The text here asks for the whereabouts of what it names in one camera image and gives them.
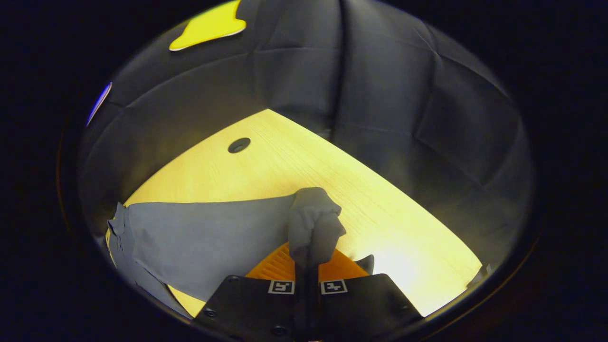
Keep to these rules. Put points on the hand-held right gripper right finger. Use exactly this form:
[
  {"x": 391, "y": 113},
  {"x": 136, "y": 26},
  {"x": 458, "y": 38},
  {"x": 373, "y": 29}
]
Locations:
[{"x": 361, "y": 304}]

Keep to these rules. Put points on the grey shirt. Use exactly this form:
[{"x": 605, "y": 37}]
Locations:
[{"x": 213, "y": 242}]

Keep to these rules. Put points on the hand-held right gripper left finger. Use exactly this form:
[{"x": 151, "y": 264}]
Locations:
[{"x": 251, "y": 304}]

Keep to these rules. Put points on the black backdrop cloth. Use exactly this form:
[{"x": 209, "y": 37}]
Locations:
[{"x": 389, "y": 85}]

